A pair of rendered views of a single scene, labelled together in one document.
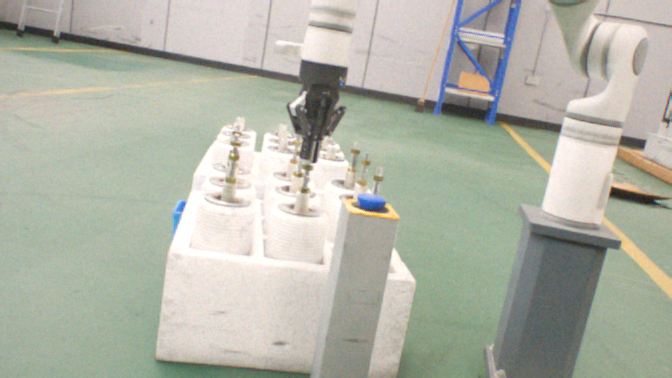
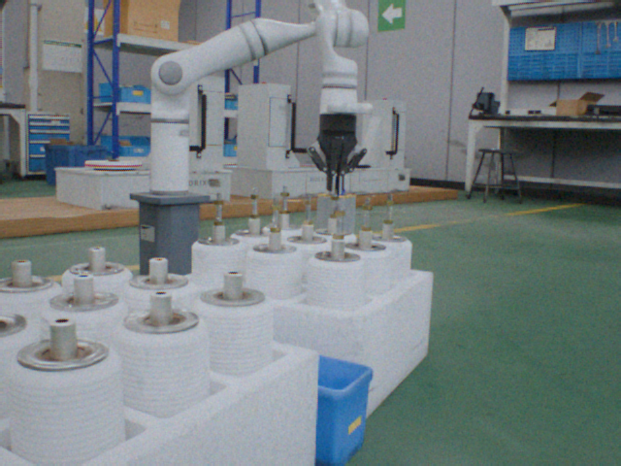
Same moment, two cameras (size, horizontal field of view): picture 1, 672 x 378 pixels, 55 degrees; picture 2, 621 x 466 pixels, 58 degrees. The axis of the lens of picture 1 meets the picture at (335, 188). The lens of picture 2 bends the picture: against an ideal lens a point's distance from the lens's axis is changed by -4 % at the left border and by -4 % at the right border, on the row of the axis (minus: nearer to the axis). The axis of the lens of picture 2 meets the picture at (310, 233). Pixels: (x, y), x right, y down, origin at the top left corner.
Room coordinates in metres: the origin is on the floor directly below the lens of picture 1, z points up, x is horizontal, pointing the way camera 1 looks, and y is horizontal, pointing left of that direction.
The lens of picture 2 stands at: (2.01, 0.73, 0.43)
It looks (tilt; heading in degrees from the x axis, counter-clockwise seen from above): 9 degrees down; 217
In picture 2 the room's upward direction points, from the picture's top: 2 degrees clockwise
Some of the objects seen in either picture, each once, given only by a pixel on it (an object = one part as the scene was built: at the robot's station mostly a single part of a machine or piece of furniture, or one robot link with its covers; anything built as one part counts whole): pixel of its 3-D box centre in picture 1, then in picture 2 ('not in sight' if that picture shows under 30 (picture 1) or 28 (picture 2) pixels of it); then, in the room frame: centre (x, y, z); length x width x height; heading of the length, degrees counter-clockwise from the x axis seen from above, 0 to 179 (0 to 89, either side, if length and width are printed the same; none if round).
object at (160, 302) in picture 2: not in sight; (161, 309); (1.65, 0.28, 0.26); 0.02 x 0.02 x 0.03
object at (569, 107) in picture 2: not in sight; (575, 106); (-3.55, -0.49, 0.87); 0.40 x 0.30 x 0.23; 69
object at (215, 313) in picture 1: (281, 275); (304, 322); (1.14, 0.07, 0.09); 0.39 x 0.39 x 0.18; 10
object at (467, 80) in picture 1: (473, 84); not in sight; (6.94, -1.24, 0.36); 0.31 x 0.25 x 0.20; 83
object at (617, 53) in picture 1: (605, 77); (170, 92); (1.08, -0.40, 0.54); 0.09 x 0.09 x 0.17; 49
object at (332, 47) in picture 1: (318, 41); (342, 98); (1.03, 0.07, 0.52); 0.11 x 0.09 x 0.06; 56
